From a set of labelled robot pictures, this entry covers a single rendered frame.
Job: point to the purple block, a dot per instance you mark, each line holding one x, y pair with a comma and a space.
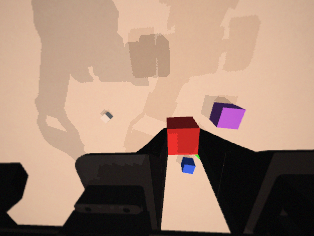
225, 115

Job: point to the red block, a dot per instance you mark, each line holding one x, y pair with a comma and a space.
183, 136

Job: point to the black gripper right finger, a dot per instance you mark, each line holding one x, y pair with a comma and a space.
241, 178

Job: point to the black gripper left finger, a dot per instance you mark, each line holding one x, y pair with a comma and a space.
147, 168

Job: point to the blue block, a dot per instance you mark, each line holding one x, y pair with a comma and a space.
187, 165

